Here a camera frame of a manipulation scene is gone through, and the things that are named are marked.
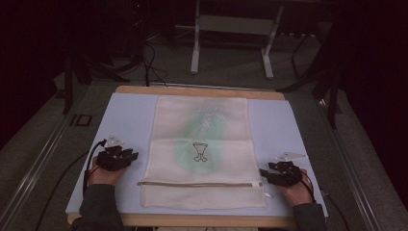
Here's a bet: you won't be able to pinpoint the white metal stand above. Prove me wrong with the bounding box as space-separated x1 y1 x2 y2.
190 0 285 81

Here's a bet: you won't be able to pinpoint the red gripper cable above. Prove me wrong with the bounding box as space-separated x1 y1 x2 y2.
290 167 317 203

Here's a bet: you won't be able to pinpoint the light blue mat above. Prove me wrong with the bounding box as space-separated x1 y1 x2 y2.
65 91 329 218

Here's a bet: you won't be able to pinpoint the black stand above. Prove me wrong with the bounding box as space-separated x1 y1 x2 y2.
62 54 97 116

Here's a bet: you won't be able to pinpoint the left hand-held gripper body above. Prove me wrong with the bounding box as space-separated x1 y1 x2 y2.
95 135 130 172

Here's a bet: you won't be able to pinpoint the person's left hand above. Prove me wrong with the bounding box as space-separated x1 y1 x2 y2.
88 156 128 187

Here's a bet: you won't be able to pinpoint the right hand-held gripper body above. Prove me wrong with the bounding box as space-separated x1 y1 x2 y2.
268 151 308 189

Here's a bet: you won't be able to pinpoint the dark metal frame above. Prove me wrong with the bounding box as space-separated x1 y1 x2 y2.
276 22 343 130

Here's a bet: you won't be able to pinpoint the wooden table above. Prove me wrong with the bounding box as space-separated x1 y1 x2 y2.
66 85 297 229

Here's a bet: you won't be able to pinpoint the cream mesh laundry bag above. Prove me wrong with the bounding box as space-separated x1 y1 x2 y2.
137 95 268 212

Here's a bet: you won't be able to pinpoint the green cloth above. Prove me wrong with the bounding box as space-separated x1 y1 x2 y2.
174 107 226 175

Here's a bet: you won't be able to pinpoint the person's right hand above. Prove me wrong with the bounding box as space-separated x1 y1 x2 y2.
276 176 316 207

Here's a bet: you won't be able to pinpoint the metal floor rail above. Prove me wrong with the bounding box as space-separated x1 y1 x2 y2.
316 98 384 231
0 109 78 231

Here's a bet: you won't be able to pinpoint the black floor cables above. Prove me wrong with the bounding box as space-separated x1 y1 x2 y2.
138 38 169 89

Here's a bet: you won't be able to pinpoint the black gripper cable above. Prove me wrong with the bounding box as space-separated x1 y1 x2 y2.
319 187 351 231
34 139 108 231

